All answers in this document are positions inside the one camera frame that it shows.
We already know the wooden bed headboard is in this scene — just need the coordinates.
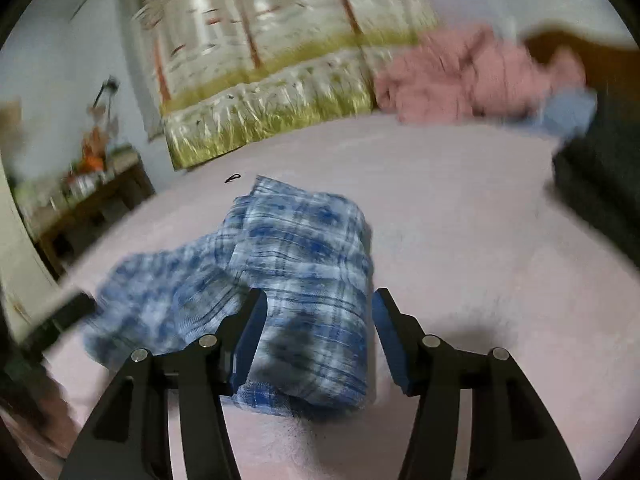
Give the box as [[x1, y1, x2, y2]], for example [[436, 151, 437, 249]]
[[520, 24, 639, 100]]

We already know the clutter on nightstand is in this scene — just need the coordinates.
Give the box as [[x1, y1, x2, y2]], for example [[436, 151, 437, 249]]
[[13, 76, 139, 218]]

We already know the pink crumpled garment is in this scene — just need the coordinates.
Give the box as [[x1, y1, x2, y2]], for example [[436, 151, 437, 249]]
[[374, 25, 586, 124]]

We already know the white cabinet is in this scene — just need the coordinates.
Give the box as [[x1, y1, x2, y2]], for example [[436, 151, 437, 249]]
[[0, 168, 60, 341]]

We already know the pink bed sheet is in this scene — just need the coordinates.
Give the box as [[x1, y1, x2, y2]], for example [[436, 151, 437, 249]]
[[61, 116, 639, 479]]

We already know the black garment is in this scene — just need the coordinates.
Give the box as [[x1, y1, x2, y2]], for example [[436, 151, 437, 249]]
[[552, 92, 640, 264]]

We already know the blue plaid shirt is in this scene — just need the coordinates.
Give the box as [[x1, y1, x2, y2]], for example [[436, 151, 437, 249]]
[[84, 176, 372, 416]]

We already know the light blue garment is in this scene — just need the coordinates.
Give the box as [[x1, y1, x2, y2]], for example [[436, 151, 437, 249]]
[[529, 89, 598, 140]]

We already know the green floral folded quilt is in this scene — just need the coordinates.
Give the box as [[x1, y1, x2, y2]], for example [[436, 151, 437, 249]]
[[118, 0, 437, 170]]

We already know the dark wooden nightstand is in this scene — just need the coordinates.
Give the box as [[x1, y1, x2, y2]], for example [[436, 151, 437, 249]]
[[18, 150, 155, 280]]

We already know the small black hair clip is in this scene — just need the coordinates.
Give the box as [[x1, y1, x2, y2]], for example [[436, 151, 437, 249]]
[[224, 173, 242, 184]]

